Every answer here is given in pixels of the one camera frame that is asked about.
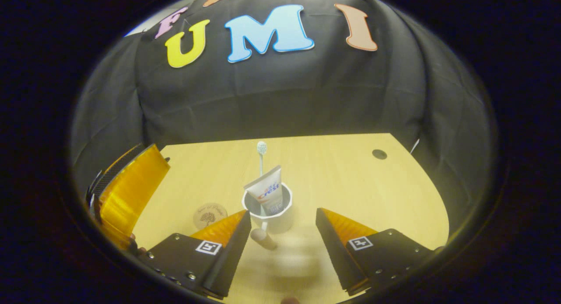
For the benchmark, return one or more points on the black backdrop cloth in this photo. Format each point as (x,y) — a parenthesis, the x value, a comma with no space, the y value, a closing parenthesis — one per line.
(280,89)

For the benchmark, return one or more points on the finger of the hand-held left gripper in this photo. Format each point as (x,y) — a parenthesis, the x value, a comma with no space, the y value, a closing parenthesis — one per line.
(127,194)

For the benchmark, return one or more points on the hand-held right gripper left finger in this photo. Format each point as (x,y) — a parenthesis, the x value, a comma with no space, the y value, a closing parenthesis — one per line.
(228,260)

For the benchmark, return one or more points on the round wooden coaster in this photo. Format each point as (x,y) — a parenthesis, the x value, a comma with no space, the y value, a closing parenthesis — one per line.
(206,216)

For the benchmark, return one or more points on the white toothpaste tube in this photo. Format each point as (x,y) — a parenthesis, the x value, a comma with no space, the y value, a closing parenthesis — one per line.
(267,190)

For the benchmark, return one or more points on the pale green toothbrush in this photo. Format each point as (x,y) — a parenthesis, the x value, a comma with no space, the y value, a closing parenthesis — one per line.
(261,147)

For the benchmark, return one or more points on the light wooden desktop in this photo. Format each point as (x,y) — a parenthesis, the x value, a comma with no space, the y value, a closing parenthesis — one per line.
(350,185)

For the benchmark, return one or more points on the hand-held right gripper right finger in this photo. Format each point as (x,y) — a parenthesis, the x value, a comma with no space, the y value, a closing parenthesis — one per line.
(337,251)

